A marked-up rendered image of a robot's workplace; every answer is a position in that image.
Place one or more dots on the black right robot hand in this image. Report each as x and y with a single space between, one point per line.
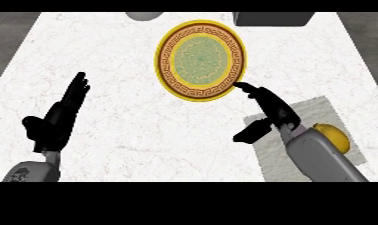
273 106

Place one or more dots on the pale grey placemat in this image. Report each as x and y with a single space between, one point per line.
329 112

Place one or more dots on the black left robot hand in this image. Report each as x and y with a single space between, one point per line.
59 119

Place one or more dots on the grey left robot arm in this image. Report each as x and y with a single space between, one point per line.
34 168

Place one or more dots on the pale grey round object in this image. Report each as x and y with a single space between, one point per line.
143 15

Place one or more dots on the yellow patterned round plate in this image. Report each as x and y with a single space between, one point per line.
201 60

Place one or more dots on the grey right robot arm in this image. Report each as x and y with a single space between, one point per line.
319 155

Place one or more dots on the dark grey box appliance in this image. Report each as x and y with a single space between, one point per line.
273 19

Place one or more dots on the yellow eggplant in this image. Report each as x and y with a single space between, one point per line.
335 137

